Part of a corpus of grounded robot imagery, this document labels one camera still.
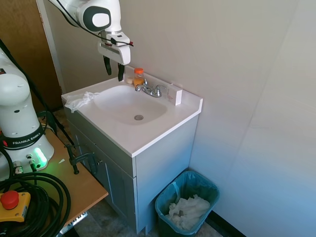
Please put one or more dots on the black metal clamp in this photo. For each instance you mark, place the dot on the black metal clamp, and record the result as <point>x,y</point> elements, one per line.
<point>79,159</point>

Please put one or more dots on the grey vanity cabinet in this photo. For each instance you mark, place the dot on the grey vanity cabinet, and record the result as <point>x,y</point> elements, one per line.
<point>158,177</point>

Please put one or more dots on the brown wooden door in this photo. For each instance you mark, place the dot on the brown wooden door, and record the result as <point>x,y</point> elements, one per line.
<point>22,37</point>

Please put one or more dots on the white tissue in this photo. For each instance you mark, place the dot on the white tissue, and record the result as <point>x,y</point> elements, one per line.
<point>80,100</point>

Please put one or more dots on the small white paper scrap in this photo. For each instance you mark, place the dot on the small white paper scrap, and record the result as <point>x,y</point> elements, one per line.
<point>61,161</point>

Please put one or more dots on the white rectangular box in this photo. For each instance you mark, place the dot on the white rectangular box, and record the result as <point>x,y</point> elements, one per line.
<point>174,95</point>

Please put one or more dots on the black baseboard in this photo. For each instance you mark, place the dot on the black baseboard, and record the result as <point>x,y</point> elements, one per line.
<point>229,224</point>

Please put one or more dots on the chrome faucet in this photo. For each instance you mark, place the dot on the chrome faucet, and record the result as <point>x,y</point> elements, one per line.
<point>150,90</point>

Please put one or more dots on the pile of discarded white tissues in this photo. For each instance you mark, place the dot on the pile of discarded white tissues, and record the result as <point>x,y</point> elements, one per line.
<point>190,209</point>

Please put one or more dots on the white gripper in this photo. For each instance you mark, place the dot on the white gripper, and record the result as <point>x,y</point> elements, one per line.
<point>113,53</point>

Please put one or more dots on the metal sink drain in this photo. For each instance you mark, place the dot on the metal sink drain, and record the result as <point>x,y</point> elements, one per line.
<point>138,117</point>

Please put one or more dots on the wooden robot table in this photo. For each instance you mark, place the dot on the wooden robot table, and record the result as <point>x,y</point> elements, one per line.
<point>81,187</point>

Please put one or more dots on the white sink countertop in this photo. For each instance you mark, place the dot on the white sink countertop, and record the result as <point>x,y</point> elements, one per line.
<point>153,128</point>

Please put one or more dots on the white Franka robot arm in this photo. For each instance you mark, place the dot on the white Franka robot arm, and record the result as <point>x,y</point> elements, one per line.
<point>14,98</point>

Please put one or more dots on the white door frame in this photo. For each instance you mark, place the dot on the white door frame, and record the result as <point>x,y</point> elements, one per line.
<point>50,37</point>

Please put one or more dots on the small white soap bar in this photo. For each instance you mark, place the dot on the small white soap bar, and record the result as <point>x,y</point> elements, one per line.
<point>130,80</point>

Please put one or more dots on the yellow emergency stop button box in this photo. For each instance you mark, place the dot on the yellow emergency stop button box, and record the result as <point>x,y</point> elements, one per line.
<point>14,205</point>

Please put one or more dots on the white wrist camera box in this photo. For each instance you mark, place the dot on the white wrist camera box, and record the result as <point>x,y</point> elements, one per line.
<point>119,39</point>

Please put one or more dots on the trash bin with blue liner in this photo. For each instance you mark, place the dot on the trash bin with blue liner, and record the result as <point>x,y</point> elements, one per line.
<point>165,197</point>

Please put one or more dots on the orange lidded bottle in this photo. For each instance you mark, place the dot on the orange lidded bottle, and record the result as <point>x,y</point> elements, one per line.
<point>138,76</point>

